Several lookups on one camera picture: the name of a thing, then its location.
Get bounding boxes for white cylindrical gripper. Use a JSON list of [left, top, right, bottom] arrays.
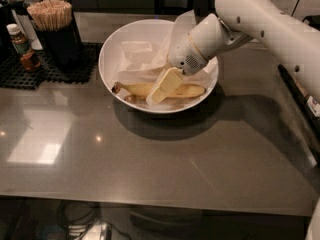
[[146, 34, 208, 105]]

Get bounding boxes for yellow banana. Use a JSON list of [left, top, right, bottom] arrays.
[[124, 94, 187, 104], [111, 82, 206, 98]]

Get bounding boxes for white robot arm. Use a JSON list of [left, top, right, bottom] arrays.
[[146, 0, 320, 117]]

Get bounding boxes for white bowl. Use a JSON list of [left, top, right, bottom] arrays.
[[98, 19, 219, 114]]

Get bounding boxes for white parchment paper liner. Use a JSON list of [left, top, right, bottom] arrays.
[[112, 11, 219, 114]]

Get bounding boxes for black chopstick holder cup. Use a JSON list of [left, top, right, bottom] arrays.
[[34, 15, 84, 72]]

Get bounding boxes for bundle of wooden chopsticks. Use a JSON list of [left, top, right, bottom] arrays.
[[27, 0, 72, 31]]

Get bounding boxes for small brown sauce bottle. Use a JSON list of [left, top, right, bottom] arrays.
[[20, 51, 41, 72]]

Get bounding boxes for black grid rubber mat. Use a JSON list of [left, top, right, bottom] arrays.
[[0, 43, 102, 89]]

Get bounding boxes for green sauce bottle white cap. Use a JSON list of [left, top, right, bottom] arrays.
[[6, 23, 30, 55]]

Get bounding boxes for dark-lidded shaker jar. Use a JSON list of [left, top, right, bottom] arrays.
[[9, 0, 43, 51]]

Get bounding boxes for black cables under table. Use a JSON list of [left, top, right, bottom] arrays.
[[55, 200, 133, 240]]

